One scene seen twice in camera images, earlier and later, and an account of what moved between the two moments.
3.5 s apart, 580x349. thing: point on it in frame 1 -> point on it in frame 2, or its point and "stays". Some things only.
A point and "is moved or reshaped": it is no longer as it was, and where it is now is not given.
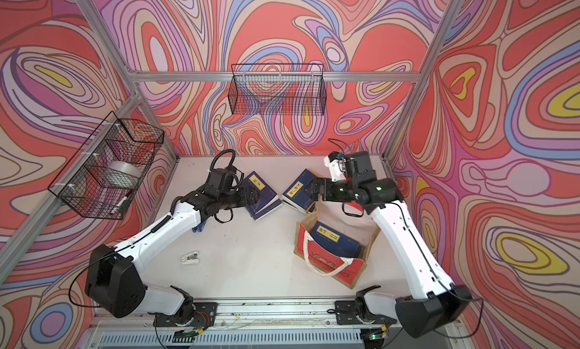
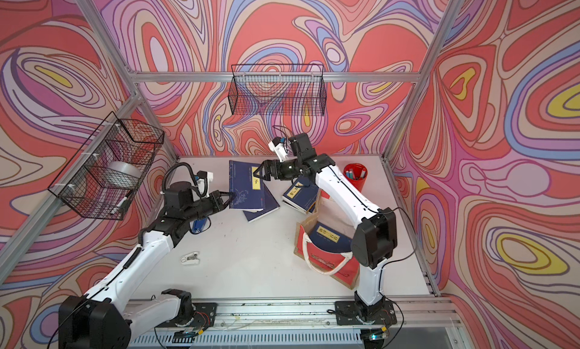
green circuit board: x=184 y=336 stays
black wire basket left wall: x=106 y=174 stays
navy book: x=296 y=195 stays
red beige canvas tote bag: x=335 y=241 stays
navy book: x=336 y=241 stays
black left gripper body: x=237 y=199 -> x=210 y=205
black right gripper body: x=340 y=192 -> x=288 y=169
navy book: x=266 y=196 is moved or reshaped
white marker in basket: x=115 y=208 stays
